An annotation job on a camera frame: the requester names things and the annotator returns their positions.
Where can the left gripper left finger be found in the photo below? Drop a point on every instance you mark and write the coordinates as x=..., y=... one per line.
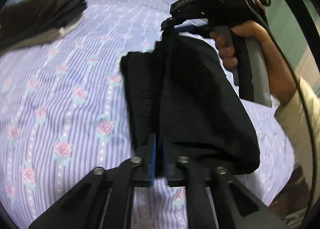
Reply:
x=146, y=171

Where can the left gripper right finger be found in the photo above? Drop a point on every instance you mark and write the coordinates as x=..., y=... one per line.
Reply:
x=170, y=163

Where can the black pants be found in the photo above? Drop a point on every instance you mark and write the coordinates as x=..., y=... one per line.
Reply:
x=180, y=93

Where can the cream sleeved right forearm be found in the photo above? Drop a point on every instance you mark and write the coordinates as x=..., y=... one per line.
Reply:
x=292, y=120

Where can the person's right hand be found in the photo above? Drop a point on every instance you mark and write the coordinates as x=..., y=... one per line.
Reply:
x=281, y=82

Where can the green curtain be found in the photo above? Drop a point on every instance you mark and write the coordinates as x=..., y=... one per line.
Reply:
x=289, y=35

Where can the purple floral bed cover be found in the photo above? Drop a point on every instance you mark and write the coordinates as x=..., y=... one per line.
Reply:
x=63, y=108

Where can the dark folded clothes stack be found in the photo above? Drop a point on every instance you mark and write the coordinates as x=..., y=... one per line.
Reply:
x=28, y=19

